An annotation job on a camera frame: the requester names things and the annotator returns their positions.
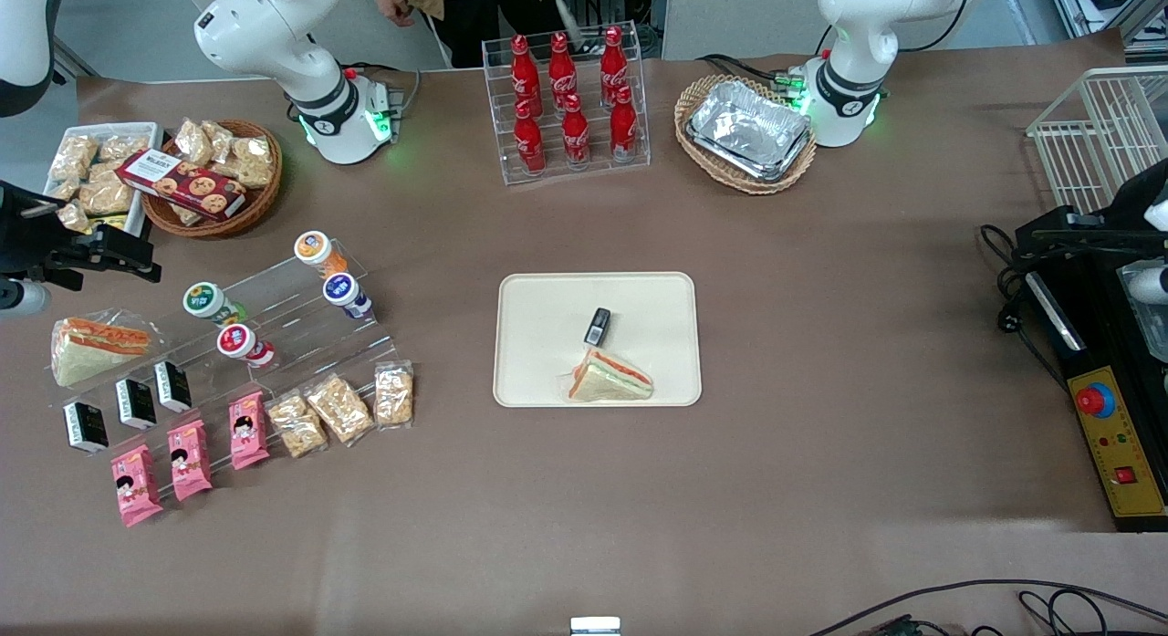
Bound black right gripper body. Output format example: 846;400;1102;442
0;182;63;288

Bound green lid gum bottle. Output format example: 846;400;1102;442
182;281;248;328

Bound red lid gum bottle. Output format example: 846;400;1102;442
216;322;276;369

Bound orange lid gum bottle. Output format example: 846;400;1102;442
294;230;350;279

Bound blue lid gum bottle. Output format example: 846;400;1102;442
322;272;374;320

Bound beige plastic tray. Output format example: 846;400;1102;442
493;271;704;409

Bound aluminium foil tray stack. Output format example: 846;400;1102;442
685;79;814;183

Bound wrapped triangle sandwich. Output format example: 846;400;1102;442
560;346;656;404
50;316;153;389

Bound red cookie box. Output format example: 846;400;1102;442
115;148;248;223

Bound white plastic bin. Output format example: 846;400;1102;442
41;121;166;241

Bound black snack box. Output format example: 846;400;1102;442
152;360;193;413
114;377;159;431
62;400;110;455

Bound round brown wicker basket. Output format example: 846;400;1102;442
141;118;285;241

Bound clear acrylic stepped shelf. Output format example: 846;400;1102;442
46;244;417;520

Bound pink snack packet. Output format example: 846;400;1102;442
109;443;165;528
227;391;272;472
166;418;214;503

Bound clear nut bar packet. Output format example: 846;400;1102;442
373;360;416;430
266;391;329;460
305;372;376;448

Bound red cola bottle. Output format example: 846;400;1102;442
609;85;641;163
560;91;592;170
513;99;548;177
547;31;579;109
509;34;542;119
599;26;631;105

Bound clear acrylic bottle rack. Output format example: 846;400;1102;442
481;20;652;187

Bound oval light wicker basket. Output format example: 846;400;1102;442
674;74;819;196

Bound black control machine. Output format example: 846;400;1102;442
1013;157;1168;534

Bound red emergency stop button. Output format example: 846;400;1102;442
1076;380;1117;421

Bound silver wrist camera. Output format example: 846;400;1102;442
0;281;52;317

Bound black base cable bundle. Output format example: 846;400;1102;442
697;52;806;97

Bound black machine cable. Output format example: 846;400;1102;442
980;223;1070;392

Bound white wire basket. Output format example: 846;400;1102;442
1026;66;1168;219

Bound black floor cables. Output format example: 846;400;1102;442
807;578;1168;636

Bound metal frame rack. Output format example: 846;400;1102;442
1043;0;1168;55

